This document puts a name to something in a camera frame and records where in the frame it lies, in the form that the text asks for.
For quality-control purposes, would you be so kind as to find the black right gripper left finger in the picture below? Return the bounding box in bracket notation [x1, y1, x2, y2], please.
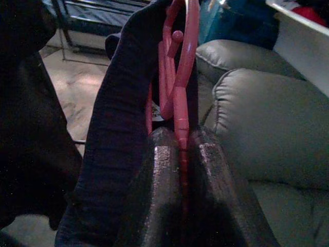
[114, 127, 186, 247]

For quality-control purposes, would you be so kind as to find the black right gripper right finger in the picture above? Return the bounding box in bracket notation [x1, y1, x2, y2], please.
[188, 125, 280, 247]

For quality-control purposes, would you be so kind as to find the pink plastic hanger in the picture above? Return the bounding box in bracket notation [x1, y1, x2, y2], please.
[164, 0, 201, 217]
[145, 5, 180, 136]

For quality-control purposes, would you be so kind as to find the black garment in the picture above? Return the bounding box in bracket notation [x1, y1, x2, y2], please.
[53, 0, 180, 247]
[0, 0, 84, 232]

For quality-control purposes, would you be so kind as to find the grey-green leather sofa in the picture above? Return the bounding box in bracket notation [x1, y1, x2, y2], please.
[195, 38, 329, 247]

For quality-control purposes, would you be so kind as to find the blue suitcase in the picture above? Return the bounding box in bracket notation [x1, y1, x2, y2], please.
[199, 0, 280, 51]

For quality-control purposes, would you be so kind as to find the white storage bin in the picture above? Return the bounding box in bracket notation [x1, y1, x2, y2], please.
[266, 0, 329, 97]

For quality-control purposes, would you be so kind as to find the black metal drying rack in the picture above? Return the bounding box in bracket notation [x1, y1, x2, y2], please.
[50, 0, 155, 62]

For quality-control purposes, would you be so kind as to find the red cloth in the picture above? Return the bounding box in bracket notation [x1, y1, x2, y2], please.
[293, 5, 327, 26]

